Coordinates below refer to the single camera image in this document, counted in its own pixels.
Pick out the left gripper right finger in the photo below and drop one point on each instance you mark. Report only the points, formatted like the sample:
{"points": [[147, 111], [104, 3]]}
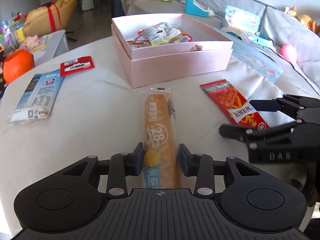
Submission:
{"points": [[201, 167]]}

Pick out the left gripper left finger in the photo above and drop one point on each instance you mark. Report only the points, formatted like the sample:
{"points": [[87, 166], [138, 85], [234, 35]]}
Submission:
{"points": [[121, 166]]}

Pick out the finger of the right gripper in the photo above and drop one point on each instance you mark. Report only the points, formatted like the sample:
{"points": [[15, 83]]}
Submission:
{"points": [[245, 134], [294, 106]]}

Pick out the red spicy strip pack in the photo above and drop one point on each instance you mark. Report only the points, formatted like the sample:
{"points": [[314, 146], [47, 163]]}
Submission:
{"points": [[234, 105]]}

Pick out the long bread clear wrapper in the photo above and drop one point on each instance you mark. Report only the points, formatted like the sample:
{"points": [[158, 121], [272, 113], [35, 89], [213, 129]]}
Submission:
{"points": [[160, 168]]}

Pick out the blue white milk snack pack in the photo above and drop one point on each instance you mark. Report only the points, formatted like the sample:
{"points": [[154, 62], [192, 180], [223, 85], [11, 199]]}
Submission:
{"points": [[37, 101]]}

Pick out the small red sachet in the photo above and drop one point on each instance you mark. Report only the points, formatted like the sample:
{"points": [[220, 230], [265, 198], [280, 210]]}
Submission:
{"points": [[76, 65]]}

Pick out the large red roast duck bag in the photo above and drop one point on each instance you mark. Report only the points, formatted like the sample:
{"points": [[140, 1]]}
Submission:
{"points": [[180, 39]]}

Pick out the red white label snack pack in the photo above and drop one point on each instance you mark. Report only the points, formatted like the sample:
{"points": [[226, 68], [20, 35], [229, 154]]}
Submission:
{"points": [[161, 33]]}

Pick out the grey sofa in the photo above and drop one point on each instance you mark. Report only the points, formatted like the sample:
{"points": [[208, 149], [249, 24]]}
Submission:
{"points": [[274, 22]]}

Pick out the pink gift box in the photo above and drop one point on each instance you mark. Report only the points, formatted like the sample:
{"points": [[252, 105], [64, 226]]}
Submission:
{"points": [[209, 51]]}

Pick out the white side table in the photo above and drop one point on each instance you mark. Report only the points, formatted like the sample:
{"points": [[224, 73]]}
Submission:
{"points": [[56, 45]]}

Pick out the orange pumpkin bucket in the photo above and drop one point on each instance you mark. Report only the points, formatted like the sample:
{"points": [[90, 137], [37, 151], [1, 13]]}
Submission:
{"points": [[16, 64]]}

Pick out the pink plush toy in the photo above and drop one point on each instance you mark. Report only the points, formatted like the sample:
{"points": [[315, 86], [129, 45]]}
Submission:
{"points": [[30, 43]]}

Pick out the yellow armchair red ribbon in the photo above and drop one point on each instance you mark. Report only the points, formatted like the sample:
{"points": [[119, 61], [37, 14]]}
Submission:
{"points": [[49, 18]]}

